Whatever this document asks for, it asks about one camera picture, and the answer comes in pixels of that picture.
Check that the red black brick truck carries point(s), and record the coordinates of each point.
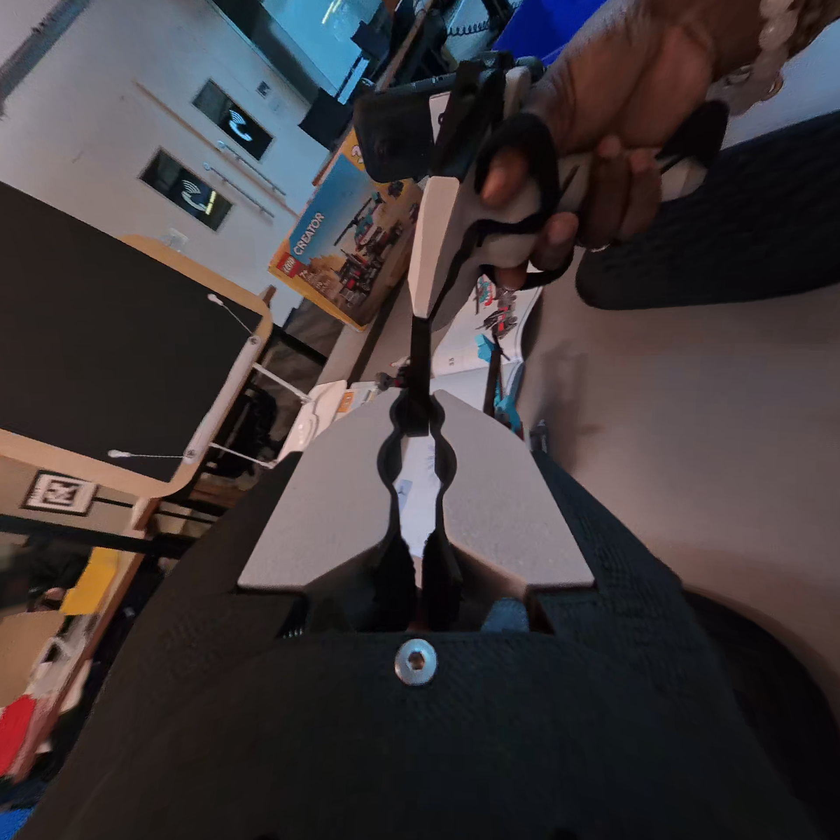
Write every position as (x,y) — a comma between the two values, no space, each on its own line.
(394,379)

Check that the person's white shirt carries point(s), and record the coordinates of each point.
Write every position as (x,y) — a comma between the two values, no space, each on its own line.
(807,85)

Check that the dark grey case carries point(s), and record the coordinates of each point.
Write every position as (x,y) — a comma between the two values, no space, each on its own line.
(328,121)

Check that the closed instruction booklet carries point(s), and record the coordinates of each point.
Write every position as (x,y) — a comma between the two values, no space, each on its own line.
(364,400)

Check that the blue plastic bin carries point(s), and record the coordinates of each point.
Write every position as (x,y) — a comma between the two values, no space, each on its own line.
(538,33)

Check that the white stand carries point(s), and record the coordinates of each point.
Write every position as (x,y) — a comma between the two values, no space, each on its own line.
(321,407)

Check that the black white marker tag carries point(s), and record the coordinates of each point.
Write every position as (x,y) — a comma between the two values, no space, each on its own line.
(59,492)

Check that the teal brick helicopter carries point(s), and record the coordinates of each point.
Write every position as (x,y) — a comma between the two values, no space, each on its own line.
(508,407)

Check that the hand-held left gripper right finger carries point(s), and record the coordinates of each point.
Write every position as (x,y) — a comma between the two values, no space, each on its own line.
(505,512)

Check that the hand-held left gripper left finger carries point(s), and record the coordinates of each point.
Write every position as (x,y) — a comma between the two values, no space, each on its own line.
(328,512)

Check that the large wall screen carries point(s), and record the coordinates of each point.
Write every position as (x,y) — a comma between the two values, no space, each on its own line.
(315,33)

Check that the dark glowing wall sign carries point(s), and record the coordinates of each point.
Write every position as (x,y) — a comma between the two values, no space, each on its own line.
(233,121)
(187,190)

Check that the open instruction booklet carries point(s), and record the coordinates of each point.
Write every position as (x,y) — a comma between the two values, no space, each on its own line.
(459,354)

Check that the yellow cardboard toy box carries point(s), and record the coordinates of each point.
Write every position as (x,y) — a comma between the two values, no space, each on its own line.
(328,262)

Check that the person's right hand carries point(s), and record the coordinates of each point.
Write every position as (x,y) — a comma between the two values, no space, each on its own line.
(623,85)

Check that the red cloth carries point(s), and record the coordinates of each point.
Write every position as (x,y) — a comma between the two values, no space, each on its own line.
(16,735)

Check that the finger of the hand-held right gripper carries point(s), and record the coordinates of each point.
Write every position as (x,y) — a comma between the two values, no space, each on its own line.
(433,249)

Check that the black panel wooden frame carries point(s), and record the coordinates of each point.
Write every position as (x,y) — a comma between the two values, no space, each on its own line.
(98,328)

